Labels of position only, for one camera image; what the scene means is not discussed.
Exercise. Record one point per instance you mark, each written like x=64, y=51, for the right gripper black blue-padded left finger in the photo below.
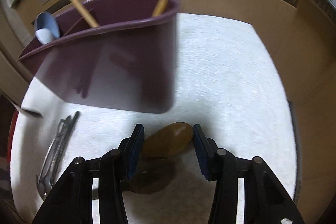
x=70, y=200

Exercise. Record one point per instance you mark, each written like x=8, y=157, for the wooden chopstick left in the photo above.
x=85, y=14

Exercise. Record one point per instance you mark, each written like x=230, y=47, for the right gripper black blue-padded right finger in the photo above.
x=265, y=198

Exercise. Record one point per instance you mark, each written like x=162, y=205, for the metal spoon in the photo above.
x=63, y=145
x=46, y=176

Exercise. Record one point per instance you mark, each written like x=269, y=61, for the light blue plastic spoon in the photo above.
x=46, y=28

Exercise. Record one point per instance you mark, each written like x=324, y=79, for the brown wooden spoon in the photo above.
x=168, y=141

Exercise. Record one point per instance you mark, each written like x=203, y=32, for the purple plastic utensil caddy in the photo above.
x=127, y=63

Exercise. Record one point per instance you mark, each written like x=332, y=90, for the white lace tablecloth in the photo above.
x=226, y=82

